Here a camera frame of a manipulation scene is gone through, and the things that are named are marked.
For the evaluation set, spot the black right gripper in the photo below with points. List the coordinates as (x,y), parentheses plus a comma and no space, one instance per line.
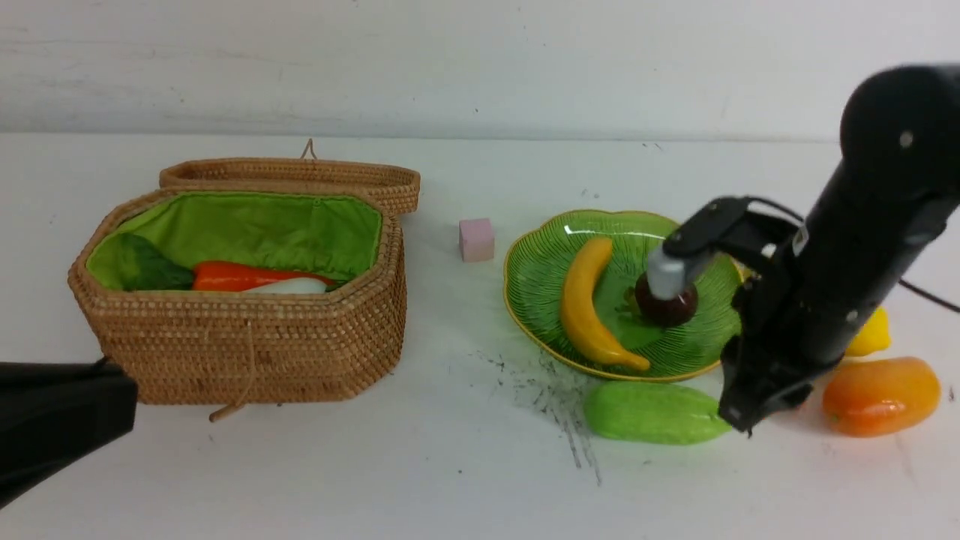
(788,338)

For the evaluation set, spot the green chayote gourd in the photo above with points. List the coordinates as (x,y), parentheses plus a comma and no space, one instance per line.
(646,412)

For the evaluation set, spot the orange mango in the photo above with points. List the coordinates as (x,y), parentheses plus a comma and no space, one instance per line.
(880,397)

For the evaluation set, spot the dark purple round fruit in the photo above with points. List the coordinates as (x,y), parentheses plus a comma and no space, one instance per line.
(665,313)

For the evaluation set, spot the yellow lemon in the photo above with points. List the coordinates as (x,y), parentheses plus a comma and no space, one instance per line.
(873,337)

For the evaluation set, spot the yellow banana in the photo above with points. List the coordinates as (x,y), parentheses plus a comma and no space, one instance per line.
(579,318)

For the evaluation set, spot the white radish with leaves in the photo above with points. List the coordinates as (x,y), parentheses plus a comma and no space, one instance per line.
(299,285)

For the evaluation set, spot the orange carrot with leaves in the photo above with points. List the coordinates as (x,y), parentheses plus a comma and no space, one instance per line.
(225,276)

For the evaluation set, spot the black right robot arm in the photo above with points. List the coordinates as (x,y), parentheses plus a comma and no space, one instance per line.
(890,197)

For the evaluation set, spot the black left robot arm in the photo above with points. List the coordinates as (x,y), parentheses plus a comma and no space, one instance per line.
(52,415)

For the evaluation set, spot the green leaf-shaped glass plate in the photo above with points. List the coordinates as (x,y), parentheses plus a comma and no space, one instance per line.
(535,267)

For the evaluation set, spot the pink foam cube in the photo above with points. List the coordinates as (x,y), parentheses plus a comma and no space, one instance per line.
(476,240)

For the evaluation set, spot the woven wicker basket lid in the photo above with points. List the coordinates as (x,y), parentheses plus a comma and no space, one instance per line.
(395,188)

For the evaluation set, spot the woven wicker basket green lining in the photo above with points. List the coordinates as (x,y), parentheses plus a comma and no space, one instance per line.
(185,345)

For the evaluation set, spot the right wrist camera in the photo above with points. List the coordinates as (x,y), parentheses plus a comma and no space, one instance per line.
(724,226)

